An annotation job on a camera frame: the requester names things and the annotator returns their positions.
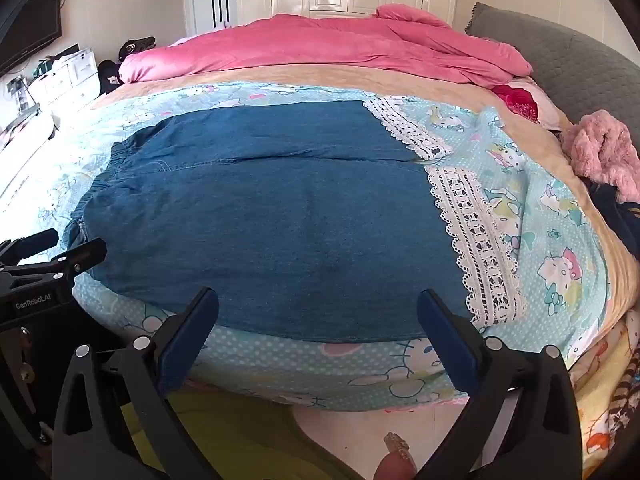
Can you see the person's yellow-green clothing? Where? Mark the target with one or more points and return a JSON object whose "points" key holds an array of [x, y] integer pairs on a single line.
{"points": [[225, 435]]}

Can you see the black television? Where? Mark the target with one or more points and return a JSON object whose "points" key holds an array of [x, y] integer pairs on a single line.
{"points": [[30, 30]]}

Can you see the red floral pillow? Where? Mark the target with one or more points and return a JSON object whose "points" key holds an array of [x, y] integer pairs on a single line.
{"points": [[520, 100]]}

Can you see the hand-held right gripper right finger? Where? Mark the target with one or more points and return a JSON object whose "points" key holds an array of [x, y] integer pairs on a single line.
{"points": [[445, 340]]}

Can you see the cluttered white desk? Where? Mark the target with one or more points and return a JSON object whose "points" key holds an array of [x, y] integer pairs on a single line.
{"points": [[25, 125]]}

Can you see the white drawer cabinet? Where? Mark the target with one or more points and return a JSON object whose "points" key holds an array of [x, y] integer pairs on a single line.
{"points": [[75, 67]]}

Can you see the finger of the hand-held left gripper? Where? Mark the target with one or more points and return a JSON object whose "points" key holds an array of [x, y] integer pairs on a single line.
{"points": [[30, 245], [82, 257]]}

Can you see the orange cartoon printed blanket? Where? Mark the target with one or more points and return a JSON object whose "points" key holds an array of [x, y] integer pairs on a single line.
{"points": [[610, 385]]}

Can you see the dark clothing item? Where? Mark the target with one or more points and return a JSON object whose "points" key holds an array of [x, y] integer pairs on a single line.
{"points": [[135, 47]]}

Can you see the denim pants with lace trim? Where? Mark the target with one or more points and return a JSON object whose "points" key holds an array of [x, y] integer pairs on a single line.
{"points": [[275, 210]]}

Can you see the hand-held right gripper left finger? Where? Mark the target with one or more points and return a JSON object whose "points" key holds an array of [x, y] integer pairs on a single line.
{"points": [[192, 332]]}

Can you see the person's foot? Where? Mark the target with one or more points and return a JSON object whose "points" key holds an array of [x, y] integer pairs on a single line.
{"points": [[397, 455]]}

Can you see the navy clothing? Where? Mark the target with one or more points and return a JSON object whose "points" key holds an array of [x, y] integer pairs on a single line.
{"points": [[615, 215]]}

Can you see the pink fluffy garment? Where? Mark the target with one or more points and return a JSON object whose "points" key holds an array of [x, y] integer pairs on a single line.
{"points": [[600, 145]]}

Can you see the pink duvet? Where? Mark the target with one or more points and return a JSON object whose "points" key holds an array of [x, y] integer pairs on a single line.
{"points": [[325, 45]]}

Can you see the grey quilted headboard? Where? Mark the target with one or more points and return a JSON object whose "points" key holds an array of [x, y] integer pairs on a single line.
{"points": [[575, 70]]}

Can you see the cartoon cat printed bed sheet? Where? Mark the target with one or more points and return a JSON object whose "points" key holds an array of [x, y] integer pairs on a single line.
{"points": [[550, 240]]}

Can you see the black bag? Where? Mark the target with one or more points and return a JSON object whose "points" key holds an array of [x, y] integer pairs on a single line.
{"points": [[107, 77]]}

